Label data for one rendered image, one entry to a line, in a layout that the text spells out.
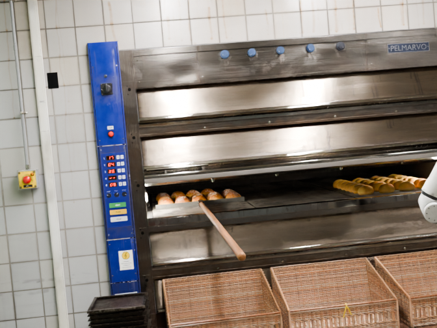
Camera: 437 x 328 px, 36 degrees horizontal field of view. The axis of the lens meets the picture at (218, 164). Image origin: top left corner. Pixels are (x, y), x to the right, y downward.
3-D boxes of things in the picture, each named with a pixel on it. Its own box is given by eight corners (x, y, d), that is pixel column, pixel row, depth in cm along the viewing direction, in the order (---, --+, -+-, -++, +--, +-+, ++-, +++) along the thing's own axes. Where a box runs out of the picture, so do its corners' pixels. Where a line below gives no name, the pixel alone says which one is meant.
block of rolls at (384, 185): (331, 187, 453) (330, 179, 453) (399, 181, 458) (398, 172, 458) (359, 195, 393) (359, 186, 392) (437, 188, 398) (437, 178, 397)
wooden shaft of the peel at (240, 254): (246, 261, 235) (246, 252, 235) (238, 261, 235) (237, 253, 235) (204, 205, 405) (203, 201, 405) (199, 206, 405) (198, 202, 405)
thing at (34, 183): (21, 189, 358) (19, 170, 357) (39, 187, 359) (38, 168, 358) (18, 190, 350) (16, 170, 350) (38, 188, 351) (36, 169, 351)
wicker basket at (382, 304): (272, 315, 374) (268, 266, 373) (370, 304, 379) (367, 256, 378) (289, 342, 326) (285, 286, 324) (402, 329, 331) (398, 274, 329)
